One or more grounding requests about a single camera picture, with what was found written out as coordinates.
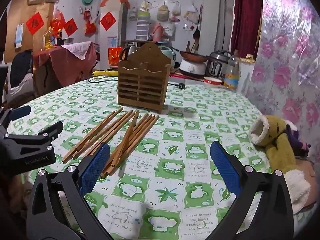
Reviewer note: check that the yellow electric frying pan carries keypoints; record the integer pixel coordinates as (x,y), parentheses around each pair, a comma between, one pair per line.
(107,72)

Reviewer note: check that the white printed bag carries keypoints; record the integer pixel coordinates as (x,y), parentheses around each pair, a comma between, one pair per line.
(170,30)

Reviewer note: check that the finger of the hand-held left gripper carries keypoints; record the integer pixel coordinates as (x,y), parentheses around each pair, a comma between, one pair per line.
(20,111)
(45,132)

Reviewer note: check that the stainless steel kettle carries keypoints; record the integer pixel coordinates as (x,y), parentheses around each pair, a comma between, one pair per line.
(131,52)

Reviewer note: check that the olive fleece-lined garment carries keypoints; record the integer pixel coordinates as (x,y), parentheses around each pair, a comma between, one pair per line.
(277,142)

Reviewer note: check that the red plastic bag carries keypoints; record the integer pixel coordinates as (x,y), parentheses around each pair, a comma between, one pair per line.
(58,21)

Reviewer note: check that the black jacket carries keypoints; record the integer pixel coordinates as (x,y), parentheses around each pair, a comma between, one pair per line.
(21,65)

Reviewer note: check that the stainless steel bowl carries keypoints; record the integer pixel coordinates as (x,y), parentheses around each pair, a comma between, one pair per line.
(68,40)

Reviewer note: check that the white refrigerator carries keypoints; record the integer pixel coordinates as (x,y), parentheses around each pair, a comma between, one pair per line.
(112,40)

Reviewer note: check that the green patterned tablecloth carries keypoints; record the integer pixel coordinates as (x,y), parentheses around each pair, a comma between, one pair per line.
(175,135)

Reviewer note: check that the wooden door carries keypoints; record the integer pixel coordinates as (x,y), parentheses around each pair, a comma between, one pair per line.
(22,15)

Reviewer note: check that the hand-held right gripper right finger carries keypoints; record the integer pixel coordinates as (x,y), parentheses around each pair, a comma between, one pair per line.
(223,165)

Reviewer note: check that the wooden chair with grey cushion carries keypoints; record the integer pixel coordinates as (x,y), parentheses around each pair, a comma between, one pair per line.
(21,87)

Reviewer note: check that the light green rice cooker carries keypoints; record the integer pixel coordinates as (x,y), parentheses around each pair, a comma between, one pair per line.
(172,53)

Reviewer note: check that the maroon curtain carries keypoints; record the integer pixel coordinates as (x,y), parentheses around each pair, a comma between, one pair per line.
(246,17)

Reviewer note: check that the red diamond paper poster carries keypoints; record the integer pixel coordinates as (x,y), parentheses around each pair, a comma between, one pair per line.
(109,21)
(35,23)
(70,27)

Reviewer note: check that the clear hanging snack bag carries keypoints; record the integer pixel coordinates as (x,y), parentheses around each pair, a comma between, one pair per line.
(175,12)

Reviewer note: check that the yellow cooking oil bottle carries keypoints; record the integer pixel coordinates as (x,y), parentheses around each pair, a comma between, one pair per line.
(48,38)

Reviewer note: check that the copper frying pan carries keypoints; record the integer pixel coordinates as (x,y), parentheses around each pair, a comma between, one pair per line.
(193,55)

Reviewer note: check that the orange cloth cover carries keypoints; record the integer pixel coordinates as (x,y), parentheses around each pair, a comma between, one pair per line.
(117,0)

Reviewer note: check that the silver black pressure cooker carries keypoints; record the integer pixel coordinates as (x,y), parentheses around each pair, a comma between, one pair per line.
(216,65)

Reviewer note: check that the red hanging bag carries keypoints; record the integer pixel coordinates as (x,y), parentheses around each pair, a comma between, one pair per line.
(90,28)

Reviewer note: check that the white patterned cloth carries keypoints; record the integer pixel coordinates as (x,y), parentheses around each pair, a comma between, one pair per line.
(77,50)

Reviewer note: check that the clear drawer tower green lid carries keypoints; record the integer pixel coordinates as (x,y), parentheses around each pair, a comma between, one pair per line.
(143,28)

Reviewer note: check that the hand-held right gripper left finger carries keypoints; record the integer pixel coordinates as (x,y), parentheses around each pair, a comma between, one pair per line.
(96,165)

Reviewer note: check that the white electric cooker base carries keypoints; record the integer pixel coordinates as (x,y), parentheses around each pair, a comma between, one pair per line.
(191,68)

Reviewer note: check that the side table with red cover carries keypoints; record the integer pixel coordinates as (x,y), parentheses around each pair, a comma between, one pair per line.
(55,62)

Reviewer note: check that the red and white bowl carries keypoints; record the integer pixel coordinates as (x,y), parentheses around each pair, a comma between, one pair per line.
(212,80)

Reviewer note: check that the black hanging ladle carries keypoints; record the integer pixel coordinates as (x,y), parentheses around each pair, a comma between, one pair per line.
(196,33)

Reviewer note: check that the wooden slatted chopstick holder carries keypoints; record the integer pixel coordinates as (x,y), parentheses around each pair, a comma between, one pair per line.
(147,52)

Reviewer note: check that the white plastic hanging bag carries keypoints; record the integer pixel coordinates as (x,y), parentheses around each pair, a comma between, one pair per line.
(191,16)

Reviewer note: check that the beige hanging pouch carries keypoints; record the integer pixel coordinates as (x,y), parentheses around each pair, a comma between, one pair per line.
(163,12)

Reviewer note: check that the purple cloth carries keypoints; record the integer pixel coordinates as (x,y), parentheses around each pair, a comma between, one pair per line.
(298,142)

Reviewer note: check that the gold fringed cloth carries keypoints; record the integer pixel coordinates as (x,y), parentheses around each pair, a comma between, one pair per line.
(247,59)

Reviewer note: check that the clear plastic bottle yellow label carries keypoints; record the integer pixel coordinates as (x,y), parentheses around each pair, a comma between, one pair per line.
(232,75)

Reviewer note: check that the group of wooden chopsticks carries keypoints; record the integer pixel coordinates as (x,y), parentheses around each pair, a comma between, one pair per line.
(146,123)

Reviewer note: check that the dark sauce bottle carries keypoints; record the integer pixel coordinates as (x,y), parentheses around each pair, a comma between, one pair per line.
(59,40)

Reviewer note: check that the red gift bag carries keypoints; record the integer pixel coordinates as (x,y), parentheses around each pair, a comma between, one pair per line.
(115,56)

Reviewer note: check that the pink thermos flask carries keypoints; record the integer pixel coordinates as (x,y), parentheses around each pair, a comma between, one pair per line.
(158,32)

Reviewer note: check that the blue hanging pack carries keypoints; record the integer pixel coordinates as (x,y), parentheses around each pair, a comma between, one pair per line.
(19,33)

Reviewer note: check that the floral foil sheet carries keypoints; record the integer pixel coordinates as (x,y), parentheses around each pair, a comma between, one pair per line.
(287,55)

